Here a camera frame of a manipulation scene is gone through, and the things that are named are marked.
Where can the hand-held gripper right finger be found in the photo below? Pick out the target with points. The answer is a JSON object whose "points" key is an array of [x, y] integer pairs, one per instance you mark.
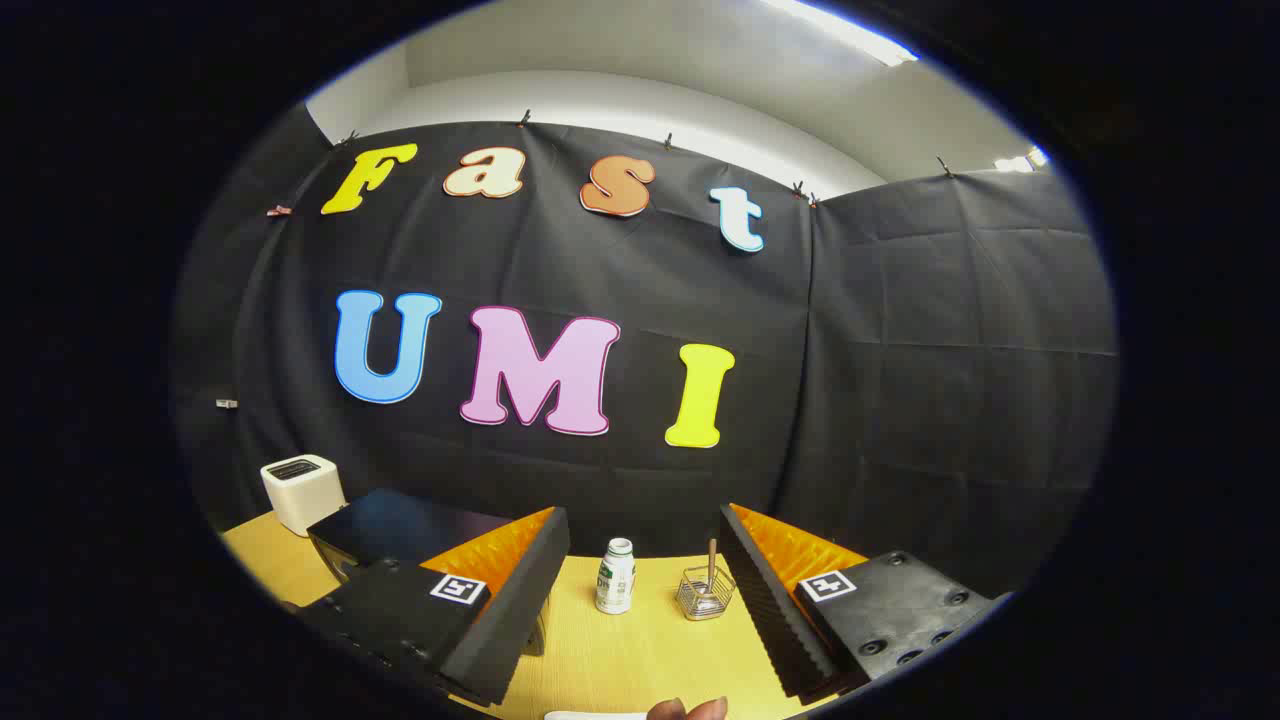
{"points": [[765, 600]]}

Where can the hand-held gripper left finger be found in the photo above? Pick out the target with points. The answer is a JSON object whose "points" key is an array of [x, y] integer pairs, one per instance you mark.
{"points": [[520, 600]]}

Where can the white square plate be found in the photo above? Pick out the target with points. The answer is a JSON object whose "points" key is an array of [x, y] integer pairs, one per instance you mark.
{"points": [[600, 716]]}

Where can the black toaster oven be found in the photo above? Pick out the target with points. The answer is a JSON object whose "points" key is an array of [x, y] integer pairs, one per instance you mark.
{"points": [[400, 520]]}

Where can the white toaster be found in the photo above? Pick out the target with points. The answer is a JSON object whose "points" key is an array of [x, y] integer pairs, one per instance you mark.
{"points": [[300, 490]]}

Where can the wooden stick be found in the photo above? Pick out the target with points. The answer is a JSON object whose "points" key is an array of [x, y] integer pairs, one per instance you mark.
{"points": [[712, 560]]}

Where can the white bottle with green label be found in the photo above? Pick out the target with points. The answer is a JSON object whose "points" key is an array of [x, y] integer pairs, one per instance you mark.
{"points": [[616, 580]]}

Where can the black backdrop cloth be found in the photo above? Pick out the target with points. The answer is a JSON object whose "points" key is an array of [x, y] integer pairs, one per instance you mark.
{"points": [[900, 350]]}

